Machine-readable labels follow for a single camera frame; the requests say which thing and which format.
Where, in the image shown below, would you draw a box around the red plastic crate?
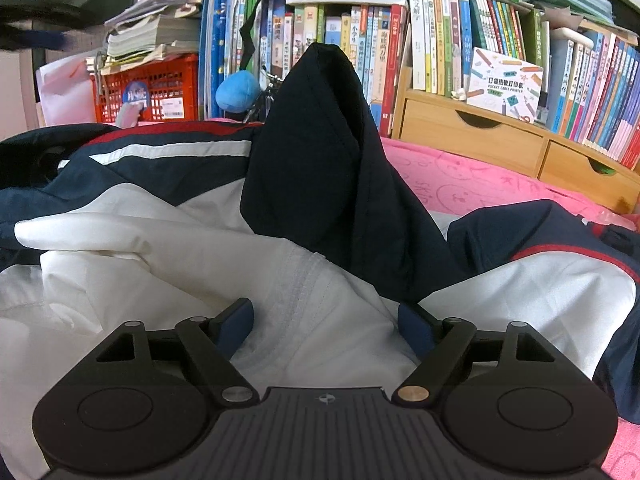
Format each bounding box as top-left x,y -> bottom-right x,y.
89,0 -> 202,124

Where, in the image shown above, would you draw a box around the stack of papers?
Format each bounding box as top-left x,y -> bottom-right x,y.
93,0 -> 201,76

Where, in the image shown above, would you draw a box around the small blue plush ball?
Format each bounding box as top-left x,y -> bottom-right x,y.
215,70 -> 262,114

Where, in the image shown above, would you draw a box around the wooden drawer shelf organizer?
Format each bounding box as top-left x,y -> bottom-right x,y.
392,67 -> 639,214

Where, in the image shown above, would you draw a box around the white label printer box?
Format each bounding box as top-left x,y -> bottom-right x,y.
465,48 -> 544,124

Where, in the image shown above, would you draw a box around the navy white red jacket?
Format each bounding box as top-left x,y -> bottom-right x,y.
1,44 -> 639,479

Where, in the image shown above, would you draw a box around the pink patterned bed sheet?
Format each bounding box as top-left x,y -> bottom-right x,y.
138,122 -> 639,479

